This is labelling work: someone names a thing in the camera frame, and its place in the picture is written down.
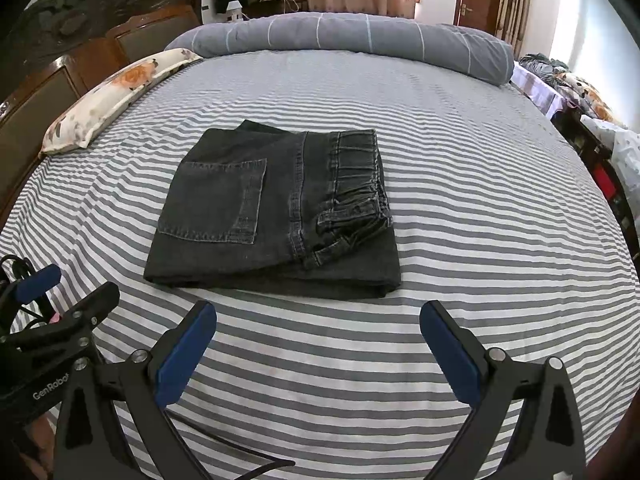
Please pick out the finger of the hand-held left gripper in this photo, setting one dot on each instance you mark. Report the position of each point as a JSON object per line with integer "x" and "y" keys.
{"x": 85, "y": 312}
{"x": 37, "y": 280}

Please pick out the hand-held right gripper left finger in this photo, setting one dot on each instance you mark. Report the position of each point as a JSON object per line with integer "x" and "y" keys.
{"x": 187, "y": 355}

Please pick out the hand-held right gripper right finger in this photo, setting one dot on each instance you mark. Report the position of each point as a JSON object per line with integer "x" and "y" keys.
{"x": 450, "y": 355}

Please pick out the dark grey denim pants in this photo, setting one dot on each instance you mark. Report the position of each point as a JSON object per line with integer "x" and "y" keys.
{"x": 225, "y": 200}

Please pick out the grey white striped bed sheet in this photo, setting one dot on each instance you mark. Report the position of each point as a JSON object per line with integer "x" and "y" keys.
{"x": 475, "y": 210}

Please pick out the floral pillow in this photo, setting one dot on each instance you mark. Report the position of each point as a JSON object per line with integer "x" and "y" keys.
{"x": 110, "y": 90}

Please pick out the red box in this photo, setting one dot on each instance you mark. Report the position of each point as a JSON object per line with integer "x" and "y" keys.
{"x": 605, "y": 185}

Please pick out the dark cluttered shelf unit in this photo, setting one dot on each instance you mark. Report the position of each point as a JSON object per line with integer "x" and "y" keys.
{"x": 600, "y": 160}

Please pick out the carved wooden headboard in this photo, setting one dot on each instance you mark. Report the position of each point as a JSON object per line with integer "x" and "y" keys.
{"x": 65, "y": 20}

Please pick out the lilac white cloth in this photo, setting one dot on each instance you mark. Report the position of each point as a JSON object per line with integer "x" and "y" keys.
{"x": 537, "y": 90}

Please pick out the floral bedding pile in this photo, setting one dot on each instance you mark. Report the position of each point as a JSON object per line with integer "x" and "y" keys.
{"x": 580, "y": 90}

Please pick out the small white house ornament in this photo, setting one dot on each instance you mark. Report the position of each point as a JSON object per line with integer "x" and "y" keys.
{"x": 234, "y": 12}

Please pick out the grey rolled quilt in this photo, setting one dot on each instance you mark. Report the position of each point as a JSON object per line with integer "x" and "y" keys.
{"x": 350, "y": 35}

